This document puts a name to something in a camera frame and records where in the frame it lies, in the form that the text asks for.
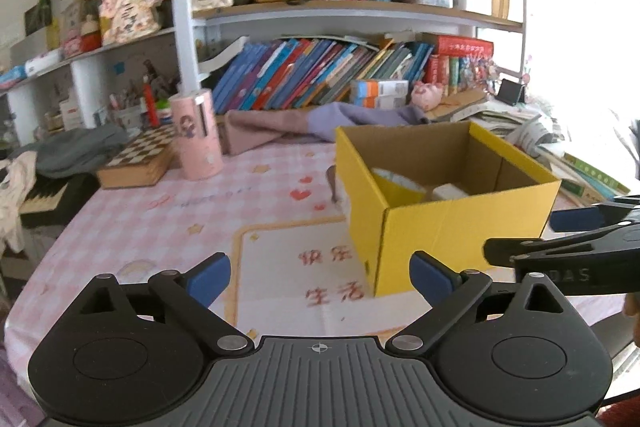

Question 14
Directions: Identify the white charger plug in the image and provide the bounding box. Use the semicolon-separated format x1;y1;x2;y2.
431;183;469;200

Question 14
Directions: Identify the pile of papers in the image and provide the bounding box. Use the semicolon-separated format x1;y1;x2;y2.
427;90;639;206

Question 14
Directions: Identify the yellow cardboard box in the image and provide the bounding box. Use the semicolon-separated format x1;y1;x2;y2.
335;122;560;297

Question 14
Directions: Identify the pink checkered table mat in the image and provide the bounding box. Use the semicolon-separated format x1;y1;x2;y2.
4;144;427;373

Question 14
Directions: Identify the wooden chess box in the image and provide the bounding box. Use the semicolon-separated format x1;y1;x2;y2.
96;126;175;190

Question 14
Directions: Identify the black phone stand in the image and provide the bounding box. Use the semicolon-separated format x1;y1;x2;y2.
496;79;526;106

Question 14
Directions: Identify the pink purple cloth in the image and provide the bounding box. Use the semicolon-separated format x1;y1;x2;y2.
218;102;430;156

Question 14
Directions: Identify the pink cartoon humidifier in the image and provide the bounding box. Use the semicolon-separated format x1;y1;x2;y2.
169;89;224;181

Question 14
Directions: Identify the grey garment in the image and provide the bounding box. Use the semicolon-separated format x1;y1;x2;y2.
9;124;130;179

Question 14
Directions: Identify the pink pig figurine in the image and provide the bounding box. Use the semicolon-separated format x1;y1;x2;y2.
410;81;442;113

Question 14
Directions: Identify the cream shirt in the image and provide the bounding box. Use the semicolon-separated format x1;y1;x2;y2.
0;150;37;253

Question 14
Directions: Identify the orange white carton box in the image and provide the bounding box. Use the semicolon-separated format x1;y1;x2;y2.
349;80;409;109

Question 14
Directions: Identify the red book box set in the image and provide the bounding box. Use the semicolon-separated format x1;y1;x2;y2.
422;34;494;60

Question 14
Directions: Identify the pink plush doll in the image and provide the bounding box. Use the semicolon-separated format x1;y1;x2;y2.
99;0;163;46

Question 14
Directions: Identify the white bookshelf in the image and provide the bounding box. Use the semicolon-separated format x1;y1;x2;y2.
1;0;524;145

